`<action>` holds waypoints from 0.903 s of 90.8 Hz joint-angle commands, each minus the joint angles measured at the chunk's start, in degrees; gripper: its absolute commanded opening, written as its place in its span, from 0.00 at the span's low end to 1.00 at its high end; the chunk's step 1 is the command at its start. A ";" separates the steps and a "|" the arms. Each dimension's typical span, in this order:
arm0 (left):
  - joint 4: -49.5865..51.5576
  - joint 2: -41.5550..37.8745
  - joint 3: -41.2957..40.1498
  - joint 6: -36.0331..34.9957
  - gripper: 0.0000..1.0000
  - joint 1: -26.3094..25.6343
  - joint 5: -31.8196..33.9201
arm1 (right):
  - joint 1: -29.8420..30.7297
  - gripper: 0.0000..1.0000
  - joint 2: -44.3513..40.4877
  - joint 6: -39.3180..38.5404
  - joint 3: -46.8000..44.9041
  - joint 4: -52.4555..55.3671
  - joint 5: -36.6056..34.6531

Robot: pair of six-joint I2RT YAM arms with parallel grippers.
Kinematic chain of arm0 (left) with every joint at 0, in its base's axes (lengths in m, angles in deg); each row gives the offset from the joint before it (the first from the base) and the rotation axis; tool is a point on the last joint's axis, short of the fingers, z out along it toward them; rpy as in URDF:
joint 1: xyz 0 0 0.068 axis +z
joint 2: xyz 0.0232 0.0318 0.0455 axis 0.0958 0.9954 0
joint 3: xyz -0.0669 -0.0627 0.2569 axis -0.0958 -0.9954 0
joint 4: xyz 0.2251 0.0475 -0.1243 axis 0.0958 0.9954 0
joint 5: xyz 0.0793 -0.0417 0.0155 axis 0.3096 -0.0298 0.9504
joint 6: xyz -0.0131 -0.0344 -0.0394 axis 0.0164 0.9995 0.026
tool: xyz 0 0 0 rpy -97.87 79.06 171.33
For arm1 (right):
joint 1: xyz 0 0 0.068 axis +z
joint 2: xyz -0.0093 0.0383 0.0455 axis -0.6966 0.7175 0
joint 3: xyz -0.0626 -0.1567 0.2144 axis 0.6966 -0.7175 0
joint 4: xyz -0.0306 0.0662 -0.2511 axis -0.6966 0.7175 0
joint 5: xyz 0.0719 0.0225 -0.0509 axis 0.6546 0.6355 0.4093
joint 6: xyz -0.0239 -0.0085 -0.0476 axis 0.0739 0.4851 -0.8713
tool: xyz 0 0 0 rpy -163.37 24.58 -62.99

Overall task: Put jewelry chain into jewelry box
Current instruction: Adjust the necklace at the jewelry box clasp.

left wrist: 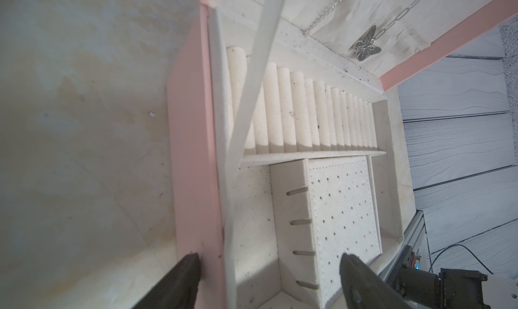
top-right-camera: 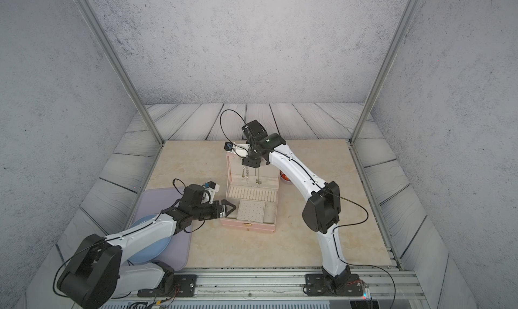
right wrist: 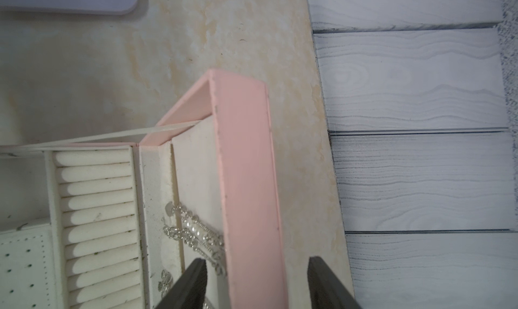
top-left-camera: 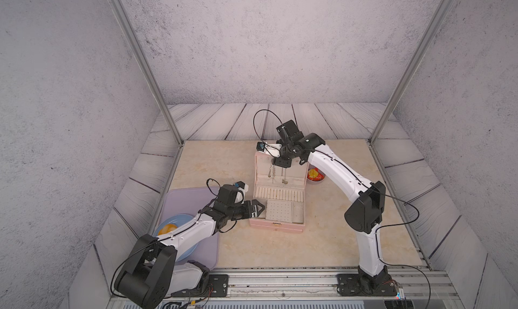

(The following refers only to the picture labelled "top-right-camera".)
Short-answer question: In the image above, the blue plate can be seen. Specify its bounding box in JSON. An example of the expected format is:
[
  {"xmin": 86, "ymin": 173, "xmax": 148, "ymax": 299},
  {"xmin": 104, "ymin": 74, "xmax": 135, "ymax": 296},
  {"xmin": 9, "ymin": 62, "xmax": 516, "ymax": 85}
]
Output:
[{"xmin": 123, "ymin": 213, "xmax": 176, "ymax": 265}]

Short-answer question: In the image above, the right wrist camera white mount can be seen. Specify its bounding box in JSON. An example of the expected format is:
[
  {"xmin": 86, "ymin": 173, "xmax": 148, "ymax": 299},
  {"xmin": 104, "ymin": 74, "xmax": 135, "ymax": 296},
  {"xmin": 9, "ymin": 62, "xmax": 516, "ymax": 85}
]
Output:
[{"xmin": 224, "ymin": 141, "xmax": 250, "ymax": 159}]

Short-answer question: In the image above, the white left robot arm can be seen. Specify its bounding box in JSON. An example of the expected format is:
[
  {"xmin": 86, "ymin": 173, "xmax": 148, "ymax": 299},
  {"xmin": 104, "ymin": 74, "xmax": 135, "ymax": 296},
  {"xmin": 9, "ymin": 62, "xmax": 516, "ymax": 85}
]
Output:
[{"xmin": 52, "ymin": 182, "xmax": 237, "ymax": 308}]

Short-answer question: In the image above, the pink jewelry box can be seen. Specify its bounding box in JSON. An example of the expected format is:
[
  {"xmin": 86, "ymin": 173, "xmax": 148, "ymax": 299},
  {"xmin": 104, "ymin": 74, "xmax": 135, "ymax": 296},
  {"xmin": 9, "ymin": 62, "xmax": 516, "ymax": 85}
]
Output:
[{"xmin": 221, "ymin": 153, "xmax": 280, "ymax": 233}]

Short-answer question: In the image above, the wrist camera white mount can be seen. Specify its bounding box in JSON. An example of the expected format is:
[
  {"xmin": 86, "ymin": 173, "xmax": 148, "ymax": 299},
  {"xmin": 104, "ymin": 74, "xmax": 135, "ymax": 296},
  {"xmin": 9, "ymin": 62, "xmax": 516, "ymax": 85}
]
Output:
[
  {"xmin": 224, "ymin": 141, "xmax": 250, "ymax": 159},
  {"xmin": 202, "ymin": 181, "xmax": 220, "ymax": 204}
]

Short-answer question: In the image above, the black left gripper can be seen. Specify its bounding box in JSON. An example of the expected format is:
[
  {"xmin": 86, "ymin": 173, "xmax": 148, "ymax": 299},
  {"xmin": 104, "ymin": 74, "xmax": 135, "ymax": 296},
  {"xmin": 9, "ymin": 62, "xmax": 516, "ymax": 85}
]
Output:
[{"xmin": 191, "ymin": 199, "xmax": 237, "ymax": 222}]

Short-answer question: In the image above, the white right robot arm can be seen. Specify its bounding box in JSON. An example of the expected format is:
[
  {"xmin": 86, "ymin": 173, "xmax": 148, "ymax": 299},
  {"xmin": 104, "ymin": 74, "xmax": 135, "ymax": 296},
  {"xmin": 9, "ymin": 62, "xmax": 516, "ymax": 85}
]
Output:
[{"xmin": 242, "ymin": 120, "xmax": 359, "ymax": 293}]

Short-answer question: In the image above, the lilac plastic tray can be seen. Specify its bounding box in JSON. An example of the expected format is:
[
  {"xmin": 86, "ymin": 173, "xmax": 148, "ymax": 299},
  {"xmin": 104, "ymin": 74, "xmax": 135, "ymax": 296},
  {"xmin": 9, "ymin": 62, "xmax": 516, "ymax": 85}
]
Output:
[{"xmin": 123, "ymin": 188, "xmax": 191, "ymax": 271}]

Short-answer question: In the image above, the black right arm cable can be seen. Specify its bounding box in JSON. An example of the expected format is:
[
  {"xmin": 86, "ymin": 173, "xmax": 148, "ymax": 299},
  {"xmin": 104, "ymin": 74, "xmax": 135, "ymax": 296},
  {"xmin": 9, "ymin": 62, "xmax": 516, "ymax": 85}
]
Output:
[{"xmin": 219, "ymin": 109, "xmax": 248, "ymax": 148}]

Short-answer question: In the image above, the aluminium frame post right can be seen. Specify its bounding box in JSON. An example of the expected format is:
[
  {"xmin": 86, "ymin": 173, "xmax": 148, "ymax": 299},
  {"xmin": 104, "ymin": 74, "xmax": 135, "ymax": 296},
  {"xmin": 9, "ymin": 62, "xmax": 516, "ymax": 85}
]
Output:
[{"xmin": 349, "ymin": 0, "xmax": 421, "ymax": 145}]

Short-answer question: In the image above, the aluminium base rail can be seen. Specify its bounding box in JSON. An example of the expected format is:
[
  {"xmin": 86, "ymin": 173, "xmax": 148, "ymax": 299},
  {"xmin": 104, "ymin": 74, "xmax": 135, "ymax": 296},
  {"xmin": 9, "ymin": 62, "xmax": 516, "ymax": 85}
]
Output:
[{"xmin": 96, "ymin": 248, "xmax": 430, "ymax": 309}]

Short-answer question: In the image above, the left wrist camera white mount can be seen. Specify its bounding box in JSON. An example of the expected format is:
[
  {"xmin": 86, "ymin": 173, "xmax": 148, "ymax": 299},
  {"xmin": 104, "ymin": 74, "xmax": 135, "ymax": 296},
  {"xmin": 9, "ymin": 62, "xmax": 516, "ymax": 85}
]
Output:
[{"xmin": 202, "ymin": 181, "xmax": 220, "ymax": 204}]

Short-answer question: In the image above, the grey ceramic bowl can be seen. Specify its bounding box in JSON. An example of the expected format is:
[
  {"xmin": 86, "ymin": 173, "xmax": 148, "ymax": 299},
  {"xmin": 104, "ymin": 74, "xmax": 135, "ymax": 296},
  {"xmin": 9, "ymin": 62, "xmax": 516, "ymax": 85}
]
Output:
[{"xmin": 280, "ymin": 172, "xmax": 291, "ymax": 182}]

